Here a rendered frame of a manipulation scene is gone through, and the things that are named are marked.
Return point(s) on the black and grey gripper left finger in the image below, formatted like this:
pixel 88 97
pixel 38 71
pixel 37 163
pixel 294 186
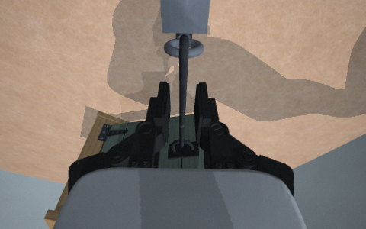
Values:
pixel 141 149

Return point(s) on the dark brown cabinet with tan top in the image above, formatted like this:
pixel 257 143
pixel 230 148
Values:
pixel 190 156

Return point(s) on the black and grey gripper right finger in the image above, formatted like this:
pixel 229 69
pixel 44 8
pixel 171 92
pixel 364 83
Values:
pixel 222 150

